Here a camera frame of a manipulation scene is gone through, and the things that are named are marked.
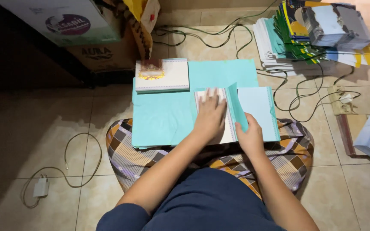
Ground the person's left hand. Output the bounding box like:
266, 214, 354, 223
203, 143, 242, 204
193, 88, 227, 139

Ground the person's right hand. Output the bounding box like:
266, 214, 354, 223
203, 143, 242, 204
235, 113, 265, 158

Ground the white card with patterned border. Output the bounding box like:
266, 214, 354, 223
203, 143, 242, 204
194, 88, 238, 145

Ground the teal paper cover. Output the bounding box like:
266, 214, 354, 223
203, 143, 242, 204
226, 82, 281, 142

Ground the stack of white gold-printed cards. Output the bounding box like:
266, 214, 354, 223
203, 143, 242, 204
135, 58, 190, 94

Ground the stack of teal paper sheets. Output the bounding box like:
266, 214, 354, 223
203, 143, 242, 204
131, 59, 259, 150

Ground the pile of printed paper sheets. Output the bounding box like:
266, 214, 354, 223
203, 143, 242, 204
252, 0, 370, 77

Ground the navy blue shirt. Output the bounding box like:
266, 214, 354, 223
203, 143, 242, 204
96, 167, 286, 231

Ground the beige power strip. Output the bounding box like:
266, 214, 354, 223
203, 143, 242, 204
327, 85, 358, 116

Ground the brown patterned sarong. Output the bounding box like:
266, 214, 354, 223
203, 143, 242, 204
106, 118, 315, 200

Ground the brown wooden tray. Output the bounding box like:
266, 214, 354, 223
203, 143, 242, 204
336, 114, 370, 160

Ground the yellow and white bag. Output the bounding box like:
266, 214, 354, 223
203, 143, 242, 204
122, 0, 161, 60

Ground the brown cardboard box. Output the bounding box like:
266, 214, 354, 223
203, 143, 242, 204
66, 22, 141, 73

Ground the stack of grey booklets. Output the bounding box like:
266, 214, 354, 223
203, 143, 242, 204
301, 3, 370, 50

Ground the white and green cardboard box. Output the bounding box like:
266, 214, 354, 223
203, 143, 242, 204
0, 0, 122, 47

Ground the dark furniture leg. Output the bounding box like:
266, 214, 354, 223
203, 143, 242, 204
0, 6, 96, 90

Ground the green cable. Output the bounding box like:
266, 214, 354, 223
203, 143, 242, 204
152, 0, 362, 123

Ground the white charger with cable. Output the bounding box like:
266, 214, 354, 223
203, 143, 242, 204
21, 132, 103, 209

